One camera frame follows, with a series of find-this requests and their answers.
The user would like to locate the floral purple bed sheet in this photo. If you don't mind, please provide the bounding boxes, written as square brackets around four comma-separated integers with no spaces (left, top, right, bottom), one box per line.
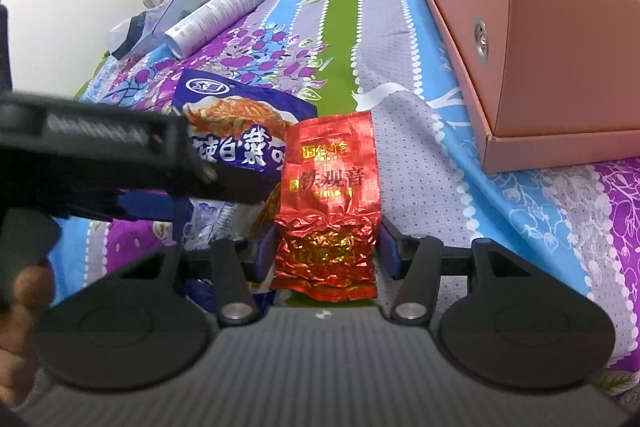
[49,0,640,398]

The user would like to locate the red foil tea packet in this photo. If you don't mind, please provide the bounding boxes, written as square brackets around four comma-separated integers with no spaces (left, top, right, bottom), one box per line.
[270,112,382,303]

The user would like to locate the person's left hand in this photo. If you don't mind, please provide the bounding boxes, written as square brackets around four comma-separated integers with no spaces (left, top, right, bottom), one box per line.
[0,261,54,407]

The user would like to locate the white spray can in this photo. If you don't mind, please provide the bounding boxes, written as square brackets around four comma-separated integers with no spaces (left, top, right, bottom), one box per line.
[165,0,266,60]

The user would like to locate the pink cardboard box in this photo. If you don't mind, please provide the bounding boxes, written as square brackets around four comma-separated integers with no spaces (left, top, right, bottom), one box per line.
[426,0,639,173]

